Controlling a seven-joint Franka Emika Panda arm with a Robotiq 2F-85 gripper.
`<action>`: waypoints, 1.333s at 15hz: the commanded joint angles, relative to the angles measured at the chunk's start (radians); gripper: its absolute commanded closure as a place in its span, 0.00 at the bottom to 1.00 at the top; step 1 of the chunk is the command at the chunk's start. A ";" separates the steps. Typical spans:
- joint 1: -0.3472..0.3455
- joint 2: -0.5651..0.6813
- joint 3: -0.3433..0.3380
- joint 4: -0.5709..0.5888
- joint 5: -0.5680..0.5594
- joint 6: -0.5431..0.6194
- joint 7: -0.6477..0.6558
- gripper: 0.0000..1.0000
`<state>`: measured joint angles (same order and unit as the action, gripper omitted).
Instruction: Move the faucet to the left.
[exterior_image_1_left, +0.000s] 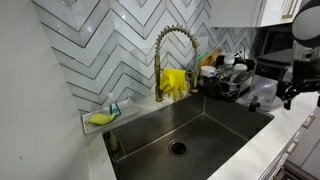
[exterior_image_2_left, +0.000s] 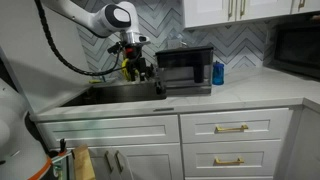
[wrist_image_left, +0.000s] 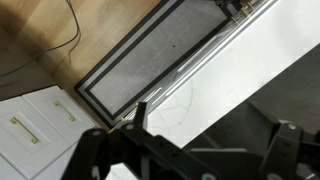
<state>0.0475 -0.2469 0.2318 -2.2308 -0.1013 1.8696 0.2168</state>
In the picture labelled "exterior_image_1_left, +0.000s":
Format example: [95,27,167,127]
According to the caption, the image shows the white sponge tray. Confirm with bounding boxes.
[81,99,140,135]

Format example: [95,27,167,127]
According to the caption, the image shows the black wire dish rack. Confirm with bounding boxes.
[199,54,256,103]

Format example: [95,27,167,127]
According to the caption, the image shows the yellow rubber glove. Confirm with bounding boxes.
[159,68,189,102]

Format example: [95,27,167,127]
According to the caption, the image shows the black clear water dispenser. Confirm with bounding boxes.
[248,59,294,113]

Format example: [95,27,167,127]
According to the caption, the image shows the round plastic container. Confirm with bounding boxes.
[232,63,249,76]

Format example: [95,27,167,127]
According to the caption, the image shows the gold drawer handle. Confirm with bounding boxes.
[285,139,299,155]
[301,114,316,130]

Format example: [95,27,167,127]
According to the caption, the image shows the dark sponge in caddy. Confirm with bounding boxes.
[109,130,119,153]

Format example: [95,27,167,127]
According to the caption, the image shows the white upper cabinets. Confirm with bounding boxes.
[209,0,303,28]

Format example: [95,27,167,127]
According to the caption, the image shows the white mug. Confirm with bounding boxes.
[199,65,217,79]

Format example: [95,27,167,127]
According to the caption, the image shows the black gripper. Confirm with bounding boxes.
[276,59,320,111]

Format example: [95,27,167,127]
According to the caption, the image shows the clear soap bottle teal label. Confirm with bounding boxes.
[105,92,122,117]

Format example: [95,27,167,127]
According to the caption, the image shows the wooden bowl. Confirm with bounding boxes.
[198,47,223,71]

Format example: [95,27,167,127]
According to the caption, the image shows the white cabinets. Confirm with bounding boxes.
[256,106,320,180]
[209,0,303,28]

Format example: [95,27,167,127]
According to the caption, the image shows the black microwave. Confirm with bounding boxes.
[256,25,301,64]

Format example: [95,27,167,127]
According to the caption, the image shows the clear bottle white cap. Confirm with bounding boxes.
[218,53,236,81]

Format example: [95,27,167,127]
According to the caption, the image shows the gold spring pull-down faucet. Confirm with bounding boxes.
[153,24,201,103]

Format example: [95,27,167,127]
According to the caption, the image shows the yellow sponge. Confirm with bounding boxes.
[87,112,117,126]

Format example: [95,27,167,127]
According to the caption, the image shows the dark steel kitchen sink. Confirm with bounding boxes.
[102,93,275,180]

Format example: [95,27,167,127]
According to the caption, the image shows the teal cutting board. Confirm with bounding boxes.
[197,51,208,63]

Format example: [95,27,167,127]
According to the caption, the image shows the white lower cabinets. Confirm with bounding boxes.
[256,106,320,180]

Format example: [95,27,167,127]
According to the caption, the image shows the wire sink caddy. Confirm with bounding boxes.
[103,129,127,163]

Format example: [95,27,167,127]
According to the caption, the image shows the small black counter dispenser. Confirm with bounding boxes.
[248,95,262,113]

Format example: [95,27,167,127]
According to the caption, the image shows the gold upper cabinet handle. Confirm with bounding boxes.
[281,0,299,20]

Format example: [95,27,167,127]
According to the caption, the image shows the round sink drain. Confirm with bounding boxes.
[168,139,190,158]

